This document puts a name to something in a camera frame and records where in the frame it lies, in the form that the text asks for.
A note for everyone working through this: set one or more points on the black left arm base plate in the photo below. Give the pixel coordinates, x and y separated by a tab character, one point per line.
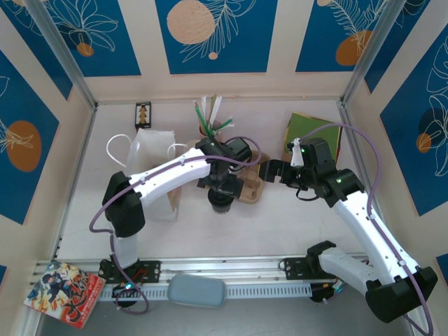
152	271

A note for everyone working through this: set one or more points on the aluminium side rail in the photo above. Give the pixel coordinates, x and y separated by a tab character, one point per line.
78	168
353	140

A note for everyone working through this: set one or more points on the white wrapped straw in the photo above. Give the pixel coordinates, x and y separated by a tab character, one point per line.
217	103

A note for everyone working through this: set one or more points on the green straw in torn wrapper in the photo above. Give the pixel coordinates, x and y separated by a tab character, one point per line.
224	125

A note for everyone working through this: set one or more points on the blue-grey padded case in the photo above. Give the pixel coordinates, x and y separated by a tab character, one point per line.
196	290

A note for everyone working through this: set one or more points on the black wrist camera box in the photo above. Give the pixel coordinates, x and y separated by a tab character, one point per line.
316	150
239	148

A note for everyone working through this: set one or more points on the stack of coloured paper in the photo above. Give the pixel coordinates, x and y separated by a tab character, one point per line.
301	122

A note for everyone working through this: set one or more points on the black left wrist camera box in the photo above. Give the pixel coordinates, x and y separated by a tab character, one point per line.
239	148

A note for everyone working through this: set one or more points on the brown cardboard cup carrier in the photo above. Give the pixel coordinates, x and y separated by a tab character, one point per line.
252	196

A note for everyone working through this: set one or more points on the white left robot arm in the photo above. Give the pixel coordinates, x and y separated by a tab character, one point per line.
168	175

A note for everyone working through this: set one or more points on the coffee cup with black lid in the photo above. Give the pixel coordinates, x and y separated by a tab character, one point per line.
221	206

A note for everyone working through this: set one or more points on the aluminium front rail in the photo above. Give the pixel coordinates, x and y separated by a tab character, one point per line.
217	264

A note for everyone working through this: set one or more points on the colourful comic booklet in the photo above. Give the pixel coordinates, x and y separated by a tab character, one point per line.
63	294

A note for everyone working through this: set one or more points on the small black orange card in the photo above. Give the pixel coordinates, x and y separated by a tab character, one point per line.
143	113

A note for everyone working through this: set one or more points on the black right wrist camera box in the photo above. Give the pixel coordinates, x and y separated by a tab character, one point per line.
316	150

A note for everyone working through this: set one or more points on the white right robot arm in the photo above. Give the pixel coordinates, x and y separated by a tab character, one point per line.
364	224

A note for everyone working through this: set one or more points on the cartoon animal paper gift bag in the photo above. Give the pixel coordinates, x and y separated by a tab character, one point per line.
150	140

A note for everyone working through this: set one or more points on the long green straw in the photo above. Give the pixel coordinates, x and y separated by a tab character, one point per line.
200	113

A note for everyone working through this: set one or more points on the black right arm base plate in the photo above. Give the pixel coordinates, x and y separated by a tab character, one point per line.
294	269

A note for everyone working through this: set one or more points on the aluminium frame post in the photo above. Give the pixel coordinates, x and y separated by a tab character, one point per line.
367	52
66	56

